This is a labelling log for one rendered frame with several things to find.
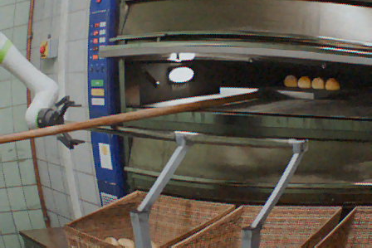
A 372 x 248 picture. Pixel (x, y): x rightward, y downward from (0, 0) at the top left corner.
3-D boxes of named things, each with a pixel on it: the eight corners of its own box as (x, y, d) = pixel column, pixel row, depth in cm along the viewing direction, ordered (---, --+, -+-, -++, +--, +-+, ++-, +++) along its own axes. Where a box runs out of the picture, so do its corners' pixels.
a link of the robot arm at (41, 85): (-2, 69, 311) (2, 61, 301) (10, 48, 316) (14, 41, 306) (47, 115, 319) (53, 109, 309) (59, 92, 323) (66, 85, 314)
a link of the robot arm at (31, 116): (31, 136, 315) (18, 119, 308) (42, 112, 320) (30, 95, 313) (46, 138, 305) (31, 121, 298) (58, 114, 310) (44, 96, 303)
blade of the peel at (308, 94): (313, 99, 337) (313, 93, 336) (220, 94, 375) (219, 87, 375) (347, 91, 362) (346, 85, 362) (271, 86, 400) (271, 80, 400)
